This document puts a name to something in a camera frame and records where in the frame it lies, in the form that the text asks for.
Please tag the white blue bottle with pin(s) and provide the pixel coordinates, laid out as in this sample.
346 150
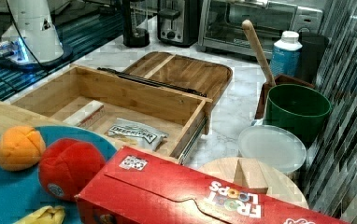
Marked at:
285 55

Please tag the blue round plate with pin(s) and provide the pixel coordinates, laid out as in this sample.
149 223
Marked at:
20 192

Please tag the green plastic bucket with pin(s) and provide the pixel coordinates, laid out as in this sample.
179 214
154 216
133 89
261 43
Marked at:
297 109

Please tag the bamboo cabinet top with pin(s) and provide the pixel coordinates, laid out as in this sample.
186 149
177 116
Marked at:
11 115

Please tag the round wooden lid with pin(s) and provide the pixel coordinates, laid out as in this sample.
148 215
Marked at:
255 175

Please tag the Deep River chips bag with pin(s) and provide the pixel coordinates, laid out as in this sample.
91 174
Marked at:
136 133

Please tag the red Froot Loops box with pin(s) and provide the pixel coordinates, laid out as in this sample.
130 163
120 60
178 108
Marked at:
139 188

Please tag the translucent white plastic lid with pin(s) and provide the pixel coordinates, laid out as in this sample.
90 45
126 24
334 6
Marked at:
273 146

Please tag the black coffee maker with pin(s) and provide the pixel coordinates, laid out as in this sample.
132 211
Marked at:
135 23

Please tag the yellow plush banana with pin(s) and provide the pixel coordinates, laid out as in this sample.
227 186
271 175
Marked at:
44 215

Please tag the red plush ball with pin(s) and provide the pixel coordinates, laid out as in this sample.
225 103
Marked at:
67 166

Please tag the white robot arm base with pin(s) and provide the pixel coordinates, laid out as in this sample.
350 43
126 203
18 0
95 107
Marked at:
32 41

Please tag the bamboo cutting board tray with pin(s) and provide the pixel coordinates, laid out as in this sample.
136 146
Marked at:
211 79

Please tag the white red small box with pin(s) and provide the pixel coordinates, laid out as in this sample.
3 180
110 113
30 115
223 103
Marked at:
87 115

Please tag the black silver toaster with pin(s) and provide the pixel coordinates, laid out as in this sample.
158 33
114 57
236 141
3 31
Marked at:
178 21

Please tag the black canister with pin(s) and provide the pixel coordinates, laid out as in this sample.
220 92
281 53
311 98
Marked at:
312 51

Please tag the wooden utensil handle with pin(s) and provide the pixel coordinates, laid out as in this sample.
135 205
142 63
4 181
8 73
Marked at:
255 44

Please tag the orange plush ball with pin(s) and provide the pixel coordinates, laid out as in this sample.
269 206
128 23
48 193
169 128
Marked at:
21 147

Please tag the bamboo drawer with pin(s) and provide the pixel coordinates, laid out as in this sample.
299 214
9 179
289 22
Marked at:
183 116

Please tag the silver toaster oven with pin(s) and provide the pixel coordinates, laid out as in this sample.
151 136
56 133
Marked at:
221 22

